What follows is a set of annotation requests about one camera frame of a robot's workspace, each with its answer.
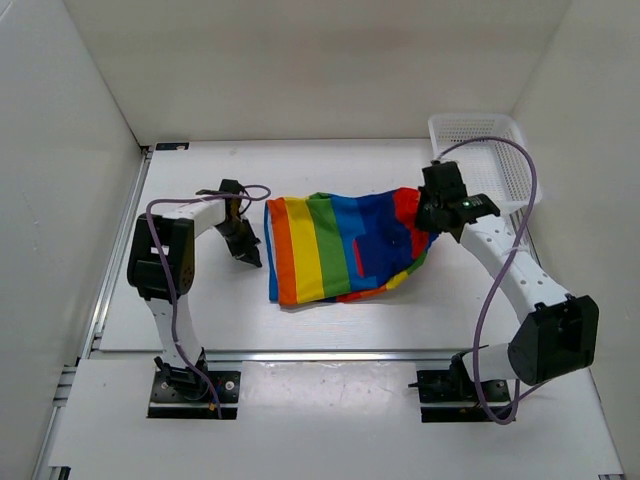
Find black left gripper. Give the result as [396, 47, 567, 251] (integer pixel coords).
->
[215, 218, 261, 266]

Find rainbow striped shorts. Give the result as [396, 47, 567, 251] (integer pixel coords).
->
[264, 187, 438, 307]

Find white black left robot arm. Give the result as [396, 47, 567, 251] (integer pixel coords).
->
[127, 192, 262, 400]

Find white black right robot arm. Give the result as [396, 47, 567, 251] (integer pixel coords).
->
[416, 188, 599, 400]

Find white plastic basket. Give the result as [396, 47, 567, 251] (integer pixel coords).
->
[428, 113, 531, 215]

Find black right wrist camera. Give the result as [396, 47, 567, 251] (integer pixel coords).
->
[420, 161, 500, 224]

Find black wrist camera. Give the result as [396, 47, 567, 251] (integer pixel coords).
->
[195, 179, 246, 201]
[420, 161, 500, 224]

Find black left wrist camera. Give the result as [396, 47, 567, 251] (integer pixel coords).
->
[195, 179, 246, 201]

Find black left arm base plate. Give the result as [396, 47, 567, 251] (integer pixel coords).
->
[147, 371, 241, 421]

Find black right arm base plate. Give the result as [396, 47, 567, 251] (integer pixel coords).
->
[407, 369, 512, 424]

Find aluminium frame rail left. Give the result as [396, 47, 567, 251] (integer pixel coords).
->
[30, 145, 155, 479]

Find aluminium frame rail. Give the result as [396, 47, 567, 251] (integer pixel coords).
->
[30, 145, 155, 479]
[79, 349, 571, 369]

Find aluminium frame rail front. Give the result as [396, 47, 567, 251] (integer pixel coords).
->
[79, 349, 571, 369]

